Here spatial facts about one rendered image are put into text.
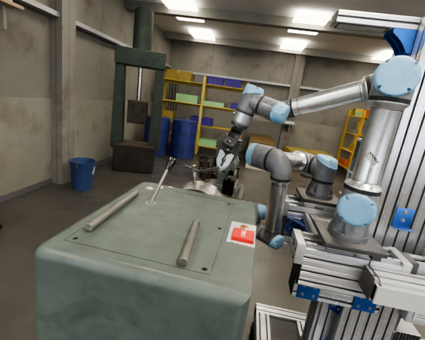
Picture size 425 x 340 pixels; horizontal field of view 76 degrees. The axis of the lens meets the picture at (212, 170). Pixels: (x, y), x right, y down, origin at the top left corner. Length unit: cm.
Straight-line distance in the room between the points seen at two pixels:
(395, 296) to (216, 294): 76
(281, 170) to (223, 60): 836
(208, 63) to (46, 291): 909
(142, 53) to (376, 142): 495
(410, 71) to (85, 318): 104
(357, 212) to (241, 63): 863
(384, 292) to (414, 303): 10
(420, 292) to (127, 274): 99
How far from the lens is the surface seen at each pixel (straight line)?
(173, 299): 61
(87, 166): 448
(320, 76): 958
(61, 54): 467
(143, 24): 566
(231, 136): 106
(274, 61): 944
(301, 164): 162
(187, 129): 707
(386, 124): 99
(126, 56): 560
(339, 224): 119
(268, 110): 105
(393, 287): 121
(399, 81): 97
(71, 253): 68
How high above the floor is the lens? 161
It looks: 14 degrees down
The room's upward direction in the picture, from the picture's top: 8 degrees clockwise
